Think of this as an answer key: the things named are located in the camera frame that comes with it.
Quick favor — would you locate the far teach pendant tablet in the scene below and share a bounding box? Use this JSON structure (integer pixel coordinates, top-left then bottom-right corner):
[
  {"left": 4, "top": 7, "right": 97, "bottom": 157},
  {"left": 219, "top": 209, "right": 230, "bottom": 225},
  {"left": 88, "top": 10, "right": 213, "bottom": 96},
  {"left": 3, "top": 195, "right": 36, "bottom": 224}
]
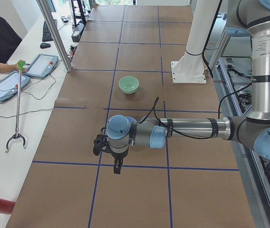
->
[{"left": 25, "top": 54, "right": 58, "bottom": 78}]

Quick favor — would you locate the green handled reacher grabber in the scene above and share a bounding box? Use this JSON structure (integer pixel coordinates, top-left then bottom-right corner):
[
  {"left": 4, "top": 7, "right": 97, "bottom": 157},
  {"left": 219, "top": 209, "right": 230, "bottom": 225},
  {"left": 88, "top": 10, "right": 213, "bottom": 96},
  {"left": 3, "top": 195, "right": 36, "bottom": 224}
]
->
[{"left": 5, "top": 60, "right": 26, "bottom": 153}]

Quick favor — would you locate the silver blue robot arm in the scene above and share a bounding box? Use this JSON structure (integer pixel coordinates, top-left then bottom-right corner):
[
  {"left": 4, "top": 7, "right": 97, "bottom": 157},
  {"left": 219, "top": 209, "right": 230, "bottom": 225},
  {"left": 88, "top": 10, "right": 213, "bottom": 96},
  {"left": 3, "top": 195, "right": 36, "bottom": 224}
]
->
[{"left": 93, "top": 0, "right": 270, "bottom": 174}]

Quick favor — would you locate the brown paper table cover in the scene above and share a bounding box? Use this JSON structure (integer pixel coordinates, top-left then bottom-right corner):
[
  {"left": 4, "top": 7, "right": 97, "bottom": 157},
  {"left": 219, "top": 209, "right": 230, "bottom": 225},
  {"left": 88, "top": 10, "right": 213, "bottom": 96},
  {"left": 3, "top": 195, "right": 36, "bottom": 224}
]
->
[{"left": 6, "top": 5, "right": 256, "bottom": 228}]

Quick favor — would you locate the green bowl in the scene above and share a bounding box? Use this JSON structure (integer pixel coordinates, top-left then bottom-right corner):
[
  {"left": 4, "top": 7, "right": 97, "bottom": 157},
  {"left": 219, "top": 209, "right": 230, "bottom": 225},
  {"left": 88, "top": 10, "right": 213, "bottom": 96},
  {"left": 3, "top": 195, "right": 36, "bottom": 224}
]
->
[{"left": 118, "top": 76, "right": 139, "bottom": 94}]

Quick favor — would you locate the teach pendant tablet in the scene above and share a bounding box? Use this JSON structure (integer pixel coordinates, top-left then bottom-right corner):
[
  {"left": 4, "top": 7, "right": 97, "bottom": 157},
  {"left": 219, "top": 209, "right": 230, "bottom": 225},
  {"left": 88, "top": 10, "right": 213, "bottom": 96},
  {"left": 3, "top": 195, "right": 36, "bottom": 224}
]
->
[
  {"left": 0, "top": 71, "right": 19, "bottom": 102},
  {"left": 25, "top": 54, "right": 58, "bottom": 78}
]

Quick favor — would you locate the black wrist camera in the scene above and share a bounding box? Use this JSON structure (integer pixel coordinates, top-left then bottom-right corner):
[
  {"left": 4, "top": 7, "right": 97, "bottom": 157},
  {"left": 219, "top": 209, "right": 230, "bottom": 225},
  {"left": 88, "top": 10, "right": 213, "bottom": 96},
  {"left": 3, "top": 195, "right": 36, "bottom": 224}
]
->
[{"left": 93, "top": 127, "right": 111, "bottom": 156}]

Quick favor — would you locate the person's hand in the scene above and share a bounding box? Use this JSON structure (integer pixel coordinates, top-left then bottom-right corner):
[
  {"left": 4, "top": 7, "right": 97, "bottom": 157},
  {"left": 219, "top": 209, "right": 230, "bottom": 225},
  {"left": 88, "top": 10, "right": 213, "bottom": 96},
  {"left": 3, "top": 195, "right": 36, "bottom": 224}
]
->
[{"left": 15, "top": 64, "right": 27, "bottom": 73}]

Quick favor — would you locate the near teach pendant tablet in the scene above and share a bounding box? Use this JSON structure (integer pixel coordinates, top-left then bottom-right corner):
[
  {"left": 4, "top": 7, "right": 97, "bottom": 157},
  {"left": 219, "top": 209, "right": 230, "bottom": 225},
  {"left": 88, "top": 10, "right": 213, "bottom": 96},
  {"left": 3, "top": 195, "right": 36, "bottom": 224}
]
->
[{"left": 0, "top": 71, "right": 19, "bottom": 102}]

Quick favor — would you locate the aluminium frame post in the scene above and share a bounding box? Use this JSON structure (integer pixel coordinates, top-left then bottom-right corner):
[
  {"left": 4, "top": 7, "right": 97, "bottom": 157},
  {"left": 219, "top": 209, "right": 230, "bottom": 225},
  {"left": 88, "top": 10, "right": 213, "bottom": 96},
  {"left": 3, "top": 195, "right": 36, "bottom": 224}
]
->
[{"left": 36, "top": 0, "right": 72, "bottom": 72}]

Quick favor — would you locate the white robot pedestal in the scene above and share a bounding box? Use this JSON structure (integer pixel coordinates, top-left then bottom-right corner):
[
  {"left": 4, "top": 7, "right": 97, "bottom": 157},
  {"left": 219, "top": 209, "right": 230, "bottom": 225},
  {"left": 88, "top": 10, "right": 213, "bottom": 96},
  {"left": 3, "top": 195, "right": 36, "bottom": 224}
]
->
[{"left": 171, "top": 0, "right": 222, "bottom": 84}]

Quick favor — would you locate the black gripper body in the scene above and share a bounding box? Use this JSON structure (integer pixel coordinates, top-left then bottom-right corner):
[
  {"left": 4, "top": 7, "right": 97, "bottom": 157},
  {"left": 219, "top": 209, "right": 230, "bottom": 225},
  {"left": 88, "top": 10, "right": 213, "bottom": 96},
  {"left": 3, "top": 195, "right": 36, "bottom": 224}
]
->
[{"left": 111, "top": 149, "right": 127, "bottom": 166}]

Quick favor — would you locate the black computer mouse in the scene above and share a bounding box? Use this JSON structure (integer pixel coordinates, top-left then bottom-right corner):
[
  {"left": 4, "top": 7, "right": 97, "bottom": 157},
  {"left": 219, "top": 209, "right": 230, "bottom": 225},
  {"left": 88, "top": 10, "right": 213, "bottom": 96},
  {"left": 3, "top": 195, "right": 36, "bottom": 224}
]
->
[{"left": 40, "top": 42, "right": 51, "bottom": 49}]

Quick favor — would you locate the black keyboard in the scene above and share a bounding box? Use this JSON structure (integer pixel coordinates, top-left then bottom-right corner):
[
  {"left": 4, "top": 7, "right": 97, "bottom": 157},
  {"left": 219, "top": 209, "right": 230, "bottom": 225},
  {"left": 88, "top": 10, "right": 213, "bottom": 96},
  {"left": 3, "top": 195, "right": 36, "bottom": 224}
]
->
[{"left": 42, "top": 21, "right": 53, "bottom": 42}]

